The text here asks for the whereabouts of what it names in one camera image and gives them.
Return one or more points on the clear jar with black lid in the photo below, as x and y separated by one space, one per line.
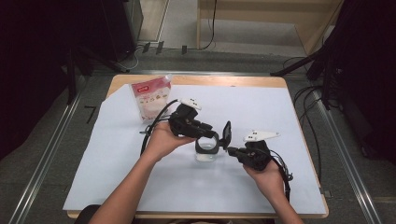
207 149

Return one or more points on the red and white sugar bag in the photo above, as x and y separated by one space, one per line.
149 96

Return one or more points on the person's right hand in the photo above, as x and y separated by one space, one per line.
269 180

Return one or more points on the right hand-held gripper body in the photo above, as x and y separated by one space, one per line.
255 155

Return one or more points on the person's dark sleeve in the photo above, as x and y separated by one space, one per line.
85 216

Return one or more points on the metal floor rail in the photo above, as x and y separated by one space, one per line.
345 165
46 155

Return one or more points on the black cabinet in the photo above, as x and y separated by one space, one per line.
123 28

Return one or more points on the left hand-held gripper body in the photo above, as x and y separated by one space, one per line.
183 123

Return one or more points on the small metal floor bracket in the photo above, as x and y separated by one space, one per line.
326 193

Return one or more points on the black tripod stand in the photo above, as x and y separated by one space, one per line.
325 65

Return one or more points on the person's left hand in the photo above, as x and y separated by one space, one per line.
162 141

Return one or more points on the black metal stand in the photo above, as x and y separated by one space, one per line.
72 74

